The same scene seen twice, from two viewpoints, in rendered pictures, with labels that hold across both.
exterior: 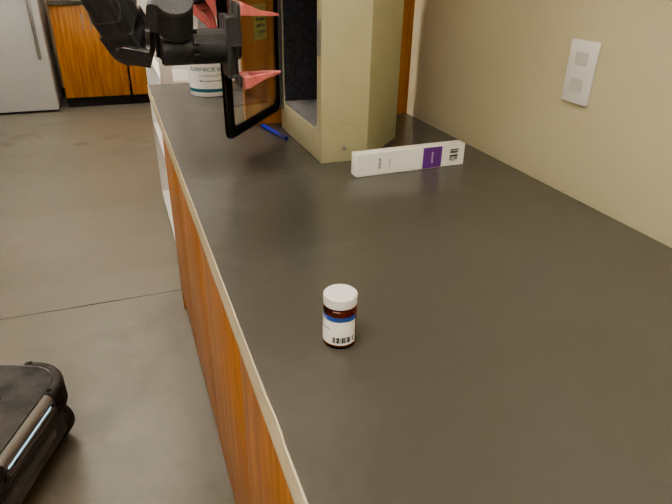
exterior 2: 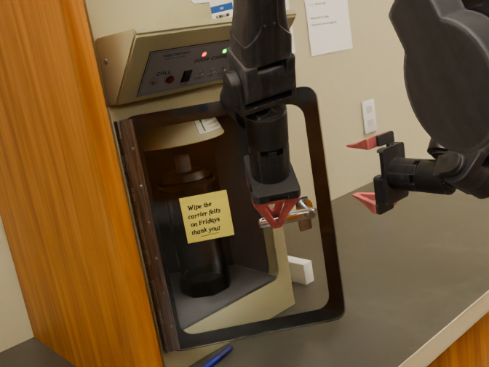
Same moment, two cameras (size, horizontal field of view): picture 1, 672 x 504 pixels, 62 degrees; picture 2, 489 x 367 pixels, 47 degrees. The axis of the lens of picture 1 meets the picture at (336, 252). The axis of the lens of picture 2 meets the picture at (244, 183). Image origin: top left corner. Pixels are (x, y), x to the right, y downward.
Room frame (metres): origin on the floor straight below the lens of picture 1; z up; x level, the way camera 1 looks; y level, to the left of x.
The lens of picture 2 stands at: (1.60, 1.03, 1.46)
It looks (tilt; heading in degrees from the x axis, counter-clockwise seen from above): 13 degrees down; 251
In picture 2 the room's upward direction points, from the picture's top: 10 degrees counter-clockwise
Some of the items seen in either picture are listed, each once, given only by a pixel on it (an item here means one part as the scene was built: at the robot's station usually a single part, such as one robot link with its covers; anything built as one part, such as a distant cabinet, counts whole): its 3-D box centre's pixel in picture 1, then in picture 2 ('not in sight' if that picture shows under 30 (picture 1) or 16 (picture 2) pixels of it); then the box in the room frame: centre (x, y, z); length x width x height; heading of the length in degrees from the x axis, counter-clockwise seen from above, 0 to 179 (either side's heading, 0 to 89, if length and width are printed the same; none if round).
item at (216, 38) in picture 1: (213, 46); (404, 174); (1.02, 0.22, 1.20); 0.07 x 0.07 x 0.10; 20
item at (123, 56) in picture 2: not in sight; (207, 54); (1.32, 0.15, 1.46); 0.32 x 0.12 x 0.10; 21
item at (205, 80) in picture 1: (208, 69); not in sight; (1.91, 0.43, 1.02); 0.13 x 0.13 x 0.15
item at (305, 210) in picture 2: not in sight; (286, 214); (1.27, 0.25, 1.20); 0.10 x 0.05 x 0.03; 165
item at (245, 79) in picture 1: (254, 65); (373, 189); (1.05, 0.15, 1.17); 0.09 x 0.07 x 0.07; 110
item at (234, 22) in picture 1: (252, 23); (369, 153); (1.05, 0.15, 1.24); 0.09 x 0.07 x 0.07; 110
